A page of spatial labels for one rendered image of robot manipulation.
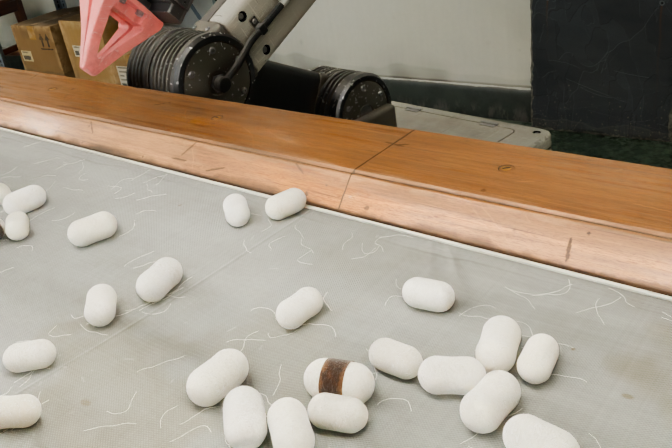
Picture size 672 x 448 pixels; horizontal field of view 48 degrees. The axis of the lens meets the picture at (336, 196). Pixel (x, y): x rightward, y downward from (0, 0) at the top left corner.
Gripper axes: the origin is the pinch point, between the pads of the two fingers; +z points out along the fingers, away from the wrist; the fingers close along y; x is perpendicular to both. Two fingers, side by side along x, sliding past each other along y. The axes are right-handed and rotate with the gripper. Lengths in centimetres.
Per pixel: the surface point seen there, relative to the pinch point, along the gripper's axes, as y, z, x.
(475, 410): 45.2, 14.7, -1.4
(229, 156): 10.9, 2.6, 9.5
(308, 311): 32.2, 13.2, 1.0
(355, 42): -122, -96, 165
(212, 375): 32.4, 18.4, -4.7
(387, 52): -108, -95, 168
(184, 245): 16.7, 11.8, 3.8
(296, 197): 21.8, 5.1, 7.5
